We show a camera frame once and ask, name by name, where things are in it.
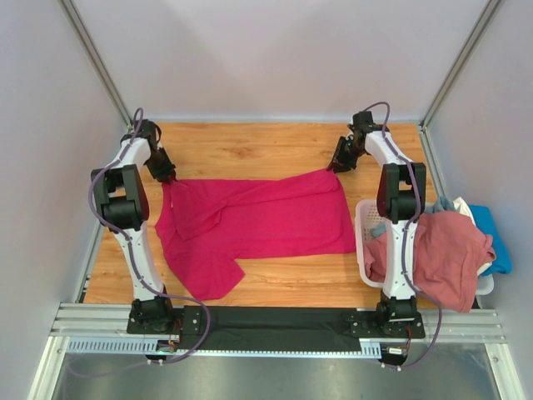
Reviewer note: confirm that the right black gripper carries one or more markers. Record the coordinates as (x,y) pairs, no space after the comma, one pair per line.
(339,163)

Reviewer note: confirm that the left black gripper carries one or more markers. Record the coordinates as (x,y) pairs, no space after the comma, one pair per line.
(167,170)

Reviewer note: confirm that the magenta t shirt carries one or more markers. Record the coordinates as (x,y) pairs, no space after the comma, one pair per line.
(207,225)

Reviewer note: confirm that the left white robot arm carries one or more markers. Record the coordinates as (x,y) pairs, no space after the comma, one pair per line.
(118,200)

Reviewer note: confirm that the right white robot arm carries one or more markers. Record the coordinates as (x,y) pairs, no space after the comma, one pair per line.
(400,200)

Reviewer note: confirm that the white laundry basket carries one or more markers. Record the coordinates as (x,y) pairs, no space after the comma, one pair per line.
(367,218)

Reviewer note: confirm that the cream white t shirt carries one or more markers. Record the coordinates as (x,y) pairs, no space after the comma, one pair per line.
(463,208)

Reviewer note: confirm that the dusty pink t shirt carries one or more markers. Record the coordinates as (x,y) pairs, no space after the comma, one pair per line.
(448,254)

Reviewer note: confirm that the black base mat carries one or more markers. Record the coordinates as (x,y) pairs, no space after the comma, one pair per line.
(268,328)

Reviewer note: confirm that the white slotted cable duct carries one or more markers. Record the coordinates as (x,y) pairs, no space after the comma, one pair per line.
(155,347)

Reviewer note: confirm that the aluminium frame rail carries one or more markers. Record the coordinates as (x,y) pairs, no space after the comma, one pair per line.
(110,320)

